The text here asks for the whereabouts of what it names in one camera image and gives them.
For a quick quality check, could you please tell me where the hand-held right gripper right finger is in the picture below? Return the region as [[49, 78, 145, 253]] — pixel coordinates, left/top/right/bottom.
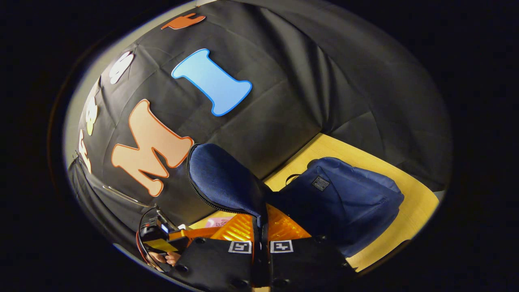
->
[[259, 204, 357, 291]]

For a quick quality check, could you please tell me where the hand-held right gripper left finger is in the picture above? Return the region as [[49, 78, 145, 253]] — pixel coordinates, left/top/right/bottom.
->
[[172, 214, 257, 291]]

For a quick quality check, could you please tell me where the pink edged white book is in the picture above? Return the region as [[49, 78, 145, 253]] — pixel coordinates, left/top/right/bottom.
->
[[205, 217, 234, 228]]

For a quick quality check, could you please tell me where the blue fabric schoolbag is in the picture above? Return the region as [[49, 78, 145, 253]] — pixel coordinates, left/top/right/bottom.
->
[[187, 143, 405, 258]]

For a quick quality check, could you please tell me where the black backdrop cloth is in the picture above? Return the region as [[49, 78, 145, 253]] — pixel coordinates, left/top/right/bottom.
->
[[67, 0, 453, 244]]

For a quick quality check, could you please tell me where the red and black gripper cable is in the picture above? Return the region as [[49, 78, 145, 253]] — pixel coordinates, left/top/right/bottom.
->
[[136, 206, 165, 271]]

